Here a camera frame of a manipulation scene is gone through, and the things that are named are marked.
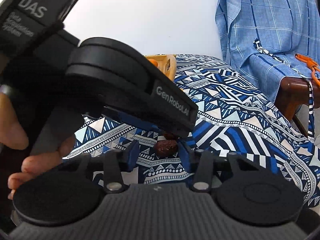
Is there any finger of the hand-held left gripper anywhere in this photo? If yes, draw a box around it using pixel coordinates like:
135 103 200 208
101 106 177 138

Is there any striped fabric strap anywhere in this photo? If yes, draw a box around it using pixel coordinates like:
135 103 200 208
307 78 315 143

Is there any blue white patterned tablecloth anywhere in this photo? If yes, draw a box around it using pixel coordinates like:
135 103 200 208
62 54 320 209

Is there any person's left hand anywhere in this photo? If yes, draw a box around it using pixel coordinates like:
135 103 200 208
0 92 76 201

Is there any wooden tray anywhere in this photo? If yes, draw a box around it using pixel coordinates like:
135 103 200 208
144 54 177 82

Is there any blue checked cloth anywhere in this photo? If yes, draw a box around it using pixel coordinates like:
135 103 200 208
215 0 320 105

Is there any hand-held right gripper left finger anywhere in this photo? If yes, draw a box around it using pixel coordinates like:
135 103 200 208
64 140 140 193

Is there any patterned fabric strip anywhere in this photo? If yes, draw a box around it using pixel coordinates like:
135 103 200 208
253 38 286 63

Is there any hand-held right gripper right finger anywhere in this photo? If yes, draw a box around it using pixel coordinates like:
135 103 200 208
178 141 261 193

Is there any brown wooden chair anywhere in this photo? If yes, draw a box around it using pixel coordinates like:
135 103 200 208
275 76 316 140

